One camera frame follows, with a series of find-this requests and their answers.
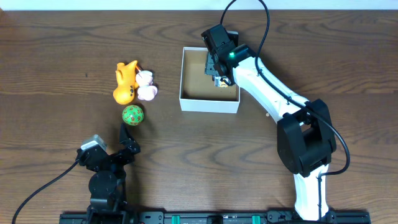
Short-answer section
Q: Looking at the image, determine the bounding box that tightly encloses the red toy fire truck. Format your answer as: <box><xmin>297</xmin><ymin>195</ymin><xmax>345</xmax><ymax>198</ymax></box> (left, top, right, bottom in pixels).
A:
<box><xmin>213</xmin><ymin>76</ymin><xmax>231</xmax><ymax>88</ymax></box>

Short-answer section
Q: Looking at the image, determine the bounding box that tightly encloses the orange duck toy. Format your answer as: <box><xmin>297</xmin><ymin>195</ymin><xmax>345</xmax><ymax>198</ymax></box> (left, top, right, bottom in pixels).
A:
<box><xmin>113</xmin><ymin>60</ymin><xmax>139</xmax><ymax>105</ymax></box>

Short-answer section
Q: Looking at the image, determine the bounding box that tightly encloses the pink pig toy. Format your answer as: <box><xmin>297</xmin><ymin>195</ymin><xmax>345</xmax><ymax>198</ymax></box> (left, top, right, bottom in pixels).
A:
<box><xmin>136</xmin><ymin>70</ymin><xmax>158</xmax><ymax>101</ymax></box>

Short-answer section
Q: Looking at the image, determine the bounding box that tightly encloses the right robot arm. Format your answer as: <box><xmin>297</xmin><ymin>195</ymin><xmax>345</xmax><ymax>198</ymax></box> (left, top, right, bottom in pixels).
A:
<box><xmin>201</xmin><ymin>24</ymin><xmax>336</xmax><ymax>221</ymax></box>

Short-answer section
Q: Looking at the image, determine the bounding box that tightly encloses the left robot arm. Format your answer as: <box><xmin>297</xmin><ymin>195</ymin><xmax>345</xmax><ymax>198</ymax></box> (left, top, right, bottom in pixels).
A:
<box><xmin>76</xmin><ymin>124</ymin><xmax>141</xmax><ymax>212</ymax></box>

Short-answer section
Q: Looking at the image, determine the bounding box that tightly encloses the green number ball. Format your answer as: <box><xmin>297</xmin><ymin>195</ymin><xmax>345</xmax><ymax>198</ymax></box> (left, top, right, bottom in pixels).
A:
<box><xmin>122</xmin><ymin>105</ymin><xmax>144</xmax><ymax>126</ymax></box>

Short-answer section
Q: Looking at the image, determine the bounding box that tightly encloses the white cardboard box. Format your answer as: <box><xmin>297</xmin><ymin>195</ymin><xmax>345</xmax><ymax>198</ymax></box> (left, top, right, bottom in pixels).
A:
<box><xmin>179</xmin><ymin>47</ymin><xmax>240</xmax><ymax>114</ymax></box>

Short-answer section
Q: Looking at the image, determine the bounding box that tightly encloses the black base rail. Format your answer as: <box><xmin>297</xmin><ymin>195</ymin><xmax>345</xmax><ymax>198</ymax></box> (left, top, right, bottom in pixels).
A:
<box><xmin>58</xmin><ymin>210</ymin><xmax>371</xmax><ymax>224</ymax></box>

